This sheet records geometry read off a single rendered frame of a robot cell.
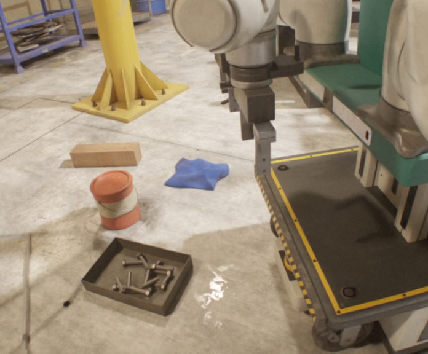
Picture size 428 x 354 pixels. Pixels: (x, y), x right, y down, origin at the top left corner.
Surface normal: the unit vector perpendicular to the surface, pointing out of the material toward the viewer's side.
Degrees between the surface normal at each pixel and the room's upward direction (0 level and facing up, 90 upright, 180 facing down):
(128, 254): 0
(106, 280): 0
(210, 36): 94
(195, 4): 102
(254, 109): 90
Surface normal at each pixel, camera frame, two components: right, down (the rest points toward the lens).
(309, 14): -0.64, 0.47
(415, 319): 0.14, 0.53
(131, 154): -0.09, 0.55
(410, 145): -0.19, -0.72
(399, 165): -0.99, 0.15
